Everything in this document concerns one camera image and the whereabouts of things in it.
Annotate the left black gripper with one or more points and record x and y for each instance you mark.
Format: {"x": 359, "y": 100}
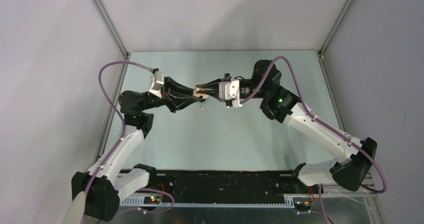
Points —
{"x": 168, "y": 98}

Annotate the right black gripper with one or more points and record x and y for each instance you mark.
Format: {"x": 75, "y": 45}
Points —
{"x": 214, "y": 87}

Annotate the beige earbud charging case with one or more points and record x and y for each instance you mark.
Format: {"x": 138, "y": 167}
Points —
{"x": 200, "y": 92}

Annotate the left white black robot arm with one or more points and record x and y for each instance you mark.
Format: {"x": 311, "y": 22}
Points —
{"x": 98, "y": 192}

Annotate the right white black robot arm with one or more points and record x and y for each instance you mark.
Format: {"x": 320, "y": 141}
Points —
{"x": 352, "y": 157}

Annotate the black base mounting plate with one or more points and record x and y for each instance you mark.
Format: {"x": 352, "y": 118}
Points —
{"x": 228, "y": 187}

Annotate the left controller board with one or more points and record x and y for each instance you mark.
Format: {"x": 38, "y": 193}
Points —
{"x": 152, "y": 200}

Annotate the controller board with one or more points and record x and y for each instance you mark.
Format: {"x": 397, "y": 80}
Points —
{"x": 152, "y": 200}
{"x": 303, "y": 206}

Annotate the right controller board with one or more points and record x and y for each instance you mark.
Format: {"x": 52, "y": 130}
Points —
{"x": 303, "y": 206}

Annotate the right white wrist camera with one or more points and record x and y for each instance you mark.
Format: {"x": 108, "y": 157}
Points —
{"x": 229, "y": 93}

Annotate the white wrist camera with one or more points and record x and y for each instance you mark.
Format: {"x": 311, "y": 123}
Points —
{"x": 229, "y": 93}
{"x": 157, "y": 81}

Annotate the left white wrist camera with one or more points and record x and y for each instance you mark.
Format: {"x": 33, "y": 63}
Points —
{"x": 157, "y": 81}

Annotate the left corner aluminium post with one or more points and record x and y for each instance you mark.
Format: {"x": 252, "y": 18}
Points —
{"x": 109, "y": 24}

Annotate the corner aluminium post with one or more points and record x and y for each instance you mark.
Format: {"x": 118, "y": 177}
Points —
{"x": 109, "y": 24}
{"x": 335, "y": 27}

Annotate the right corner aluminium post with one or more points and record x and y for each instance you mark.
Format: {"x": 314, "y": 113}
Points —
{"x": 335, "y": 27}

